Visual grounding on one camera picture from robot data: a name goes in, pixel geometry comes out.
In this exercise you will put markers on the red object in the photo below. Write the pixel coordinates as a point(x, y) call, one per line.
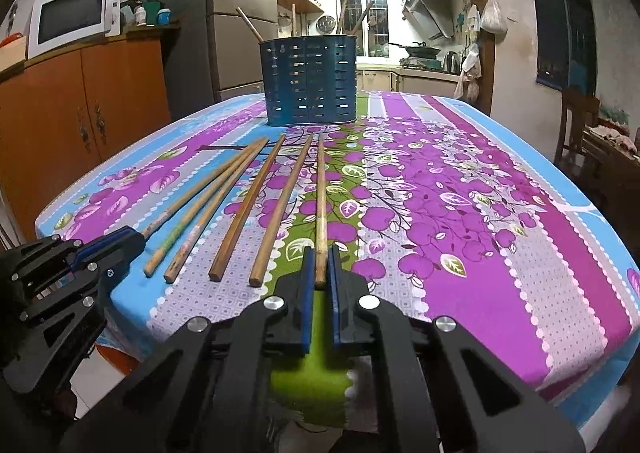
point(11, 39)

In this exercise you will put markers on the gas stove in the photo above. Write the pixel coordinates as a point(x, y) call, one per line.
point(421, 64)

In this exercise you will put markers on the red stool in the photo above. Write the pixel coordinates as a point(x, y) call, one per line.
point(120, 360)

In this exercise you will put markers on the steel range hood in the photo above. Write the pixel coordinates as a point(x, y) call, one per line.
point(427, 13)

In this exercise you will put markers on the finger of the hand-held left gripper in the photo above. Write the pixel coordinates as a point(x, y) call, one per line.
point(115, 243)
point(60, 308)

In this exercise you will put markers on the dark wooden table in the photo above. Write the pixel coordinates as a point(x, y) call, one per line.
point(607, 158)

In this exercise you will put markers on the wooden chopstick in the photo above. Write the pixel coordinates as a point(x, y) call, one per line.
point(342, 15)
point(364, 15)
point(320, 208)
point(249, 24)
point(206, 208)
point(202, 233)
point(248, 208)
point(283, 208)
point(200, 190)
point(293, 20)

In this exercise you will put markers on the blue slotted utensil holder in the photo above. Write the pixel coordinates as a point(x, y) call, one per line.
point(310, 83)

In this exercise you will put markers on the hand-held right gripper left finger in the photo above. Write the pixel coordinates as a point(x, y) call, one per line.
point(307, 278)

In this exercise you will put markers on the orange wooden cabinet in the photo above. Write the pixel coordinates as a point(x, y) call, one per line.
point(100, 98)

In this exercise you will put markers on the blue jar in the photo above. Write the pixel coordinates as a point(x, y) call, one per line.
point(164, 16)

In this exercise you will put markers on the green container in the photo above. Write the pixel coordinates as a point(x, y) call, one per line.
point(152, 4)

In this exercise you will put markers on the beige box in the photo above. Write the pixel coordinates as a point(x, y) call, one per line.
point(12, 58)

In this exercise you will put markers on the grey refrigerator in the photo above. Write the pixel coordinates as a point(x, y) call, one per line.
point(235, 8)

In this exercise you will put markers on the purple blue floral tablecloth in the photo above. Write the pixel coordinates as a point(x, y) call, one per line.
point(450, 213)

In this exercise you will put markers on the black wok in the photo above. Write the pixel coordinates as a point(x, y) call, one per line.
point(420, 51)

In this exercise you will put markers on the steel kettle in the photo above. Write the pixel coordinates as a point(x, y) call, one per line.
point(452, 62)

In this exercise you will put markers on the beige kitchen base cabinets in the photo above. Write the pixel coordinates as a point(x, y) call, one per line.
point(410, 83)

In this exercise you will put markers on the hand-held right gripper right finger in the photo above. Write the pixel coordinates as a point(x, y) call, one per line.
point(336, 293)

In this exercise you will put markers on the brown wooden chair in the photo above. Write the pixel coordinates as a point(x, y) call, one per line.
point(575, 113)

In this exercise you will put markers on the dark curtained window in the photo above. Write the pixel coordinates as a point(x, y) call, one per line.
point(562, 33)

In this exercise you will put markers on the pink cloth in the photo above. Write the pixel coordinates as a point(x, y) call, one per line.
point(615, 135)

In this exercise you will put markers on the white plastic bag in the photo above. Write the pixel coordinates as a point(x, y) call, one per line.
point(493, 18)

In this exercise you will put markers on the white microwave oven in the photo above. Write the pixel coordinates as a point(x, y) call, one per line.
point(70, 15)

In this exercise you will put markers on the barred kitchen window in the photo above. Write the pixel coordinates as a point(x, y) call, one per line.
point(365, 18)

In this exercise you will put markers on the hanging cloth bags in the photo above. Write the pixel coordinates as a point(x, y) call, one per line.
point(469, 73)

